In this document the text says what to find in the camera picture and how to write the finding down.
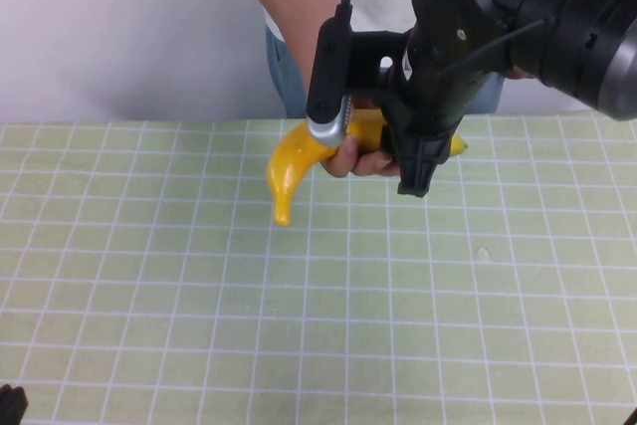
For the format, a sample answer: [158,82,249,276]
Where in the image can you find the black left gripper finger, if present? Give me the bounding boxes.
[0,382,29,422]

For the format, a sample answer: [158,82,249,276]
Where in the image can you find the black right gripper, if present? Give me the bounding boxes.
[380,0,522,197]

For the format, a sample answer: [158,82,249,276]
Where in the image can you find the yellow plastic banana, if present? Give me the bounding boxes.
[266,108,469,228]

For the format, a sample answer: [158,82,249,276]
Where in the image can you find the person's right forearm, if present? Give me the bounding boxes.
[225,0,349,122]

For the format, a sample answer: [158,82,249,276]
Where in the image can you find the person's right hand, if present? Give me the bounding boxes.
[319,134,405,180]

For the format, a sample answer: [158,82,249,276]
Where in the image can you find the green grid tablecloth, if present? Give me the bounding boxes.
[0,107,637,425]

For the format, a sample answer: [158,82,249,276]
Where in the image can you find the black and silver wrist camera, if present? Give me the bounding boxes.
[305,16,355,148]

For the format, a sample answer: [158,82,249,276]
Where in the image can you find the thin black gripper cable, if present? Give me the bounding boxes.
[436,19,546,81]

